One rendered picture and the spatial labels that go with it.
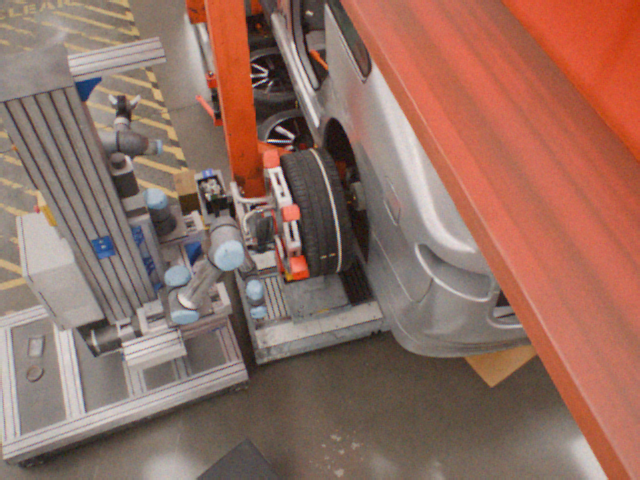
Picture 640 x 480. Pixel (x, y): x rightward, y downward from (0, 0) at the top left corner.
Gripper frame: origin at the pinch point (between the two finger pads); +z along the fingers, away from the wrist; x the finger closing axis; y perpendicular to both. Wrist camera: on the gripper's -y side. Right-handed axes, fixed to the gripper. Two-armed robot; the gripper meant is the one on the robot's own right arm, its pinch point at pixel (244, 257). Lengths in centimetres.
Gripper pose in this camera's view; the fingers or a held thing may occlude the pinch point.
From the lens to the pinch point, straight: 301.7
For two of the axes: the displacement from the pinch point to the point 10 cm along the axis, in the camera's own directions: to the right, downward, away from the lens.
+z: -2.8, -7.6, 5.9
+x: -9.6, 2.2, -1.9
